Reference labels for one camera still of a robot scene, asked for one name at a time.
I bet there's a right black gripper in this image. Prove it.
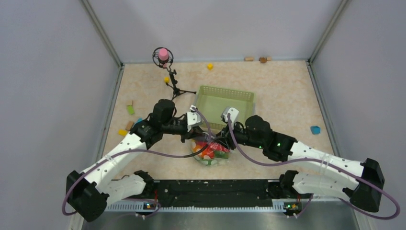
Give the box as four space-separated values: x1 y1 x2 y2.
214 118 265 150

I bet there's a green toy cabbage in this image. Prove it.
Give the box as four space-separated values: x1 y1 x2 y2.
201 151 230 166

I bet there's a red orange toy pepper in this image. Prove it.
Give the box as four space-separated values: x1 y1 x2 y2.
192 142 215 161

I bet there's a clear zip top bag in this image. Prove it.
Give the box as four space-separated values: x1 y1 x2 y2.
189 138 233 167

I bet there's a red toy chili pepper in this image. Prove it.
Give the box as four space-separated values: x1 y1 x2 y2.
209 142 230 153

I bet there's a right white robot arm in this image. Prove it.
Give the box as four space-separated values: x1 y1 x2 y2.
219 110 385 213

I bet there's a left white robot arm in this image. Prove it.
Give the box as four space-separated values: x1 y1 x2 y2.
62 99 209 222

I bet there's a brown wooden block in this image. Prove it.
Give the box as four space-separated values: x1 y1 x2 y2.
125 121 135 131

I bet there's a green wooden block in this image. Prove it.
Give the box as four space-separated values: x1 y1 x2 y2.
126 105 135 115

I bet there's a yellow wooden block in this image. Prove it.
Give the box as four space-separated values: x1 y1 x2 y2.
117 129 128 137

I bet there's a light green plastic basket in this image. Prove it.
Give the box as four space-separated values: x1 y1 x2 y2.
194 85 256 130

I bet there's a blue toy block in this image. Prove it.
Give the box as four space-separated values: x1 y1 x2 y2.
310 126 321 135

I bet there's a pink microphone on tripod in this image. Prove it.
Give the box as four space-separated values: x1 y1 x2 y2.
152 47 197 101

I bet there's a brown cork piece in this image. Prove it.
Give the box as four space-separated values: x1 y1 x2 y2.
259 57 268 64

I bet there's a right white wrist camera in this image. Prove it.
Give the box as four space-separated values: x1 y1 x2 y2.
221 107 239 128

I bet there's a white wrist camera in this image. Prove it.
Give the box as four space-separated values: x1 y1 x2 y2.
186 105 203 132
221 107 239 128

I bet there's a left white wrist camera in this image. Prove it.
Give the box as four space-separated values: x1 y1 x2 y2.
186 105 203 132

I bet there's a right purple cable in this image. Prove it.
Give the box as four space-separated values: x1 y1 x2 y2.
226 114 401 220

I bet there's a purple cable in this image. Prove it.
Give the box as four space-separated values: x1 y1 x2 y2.
226 114 401 220
62 108 213 217

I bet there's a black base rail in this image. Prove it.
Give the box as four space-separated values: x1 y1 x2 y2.
134 179 301 208

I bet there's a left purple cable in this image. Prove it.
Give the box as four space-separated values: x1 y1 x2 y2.
62 108 213 217

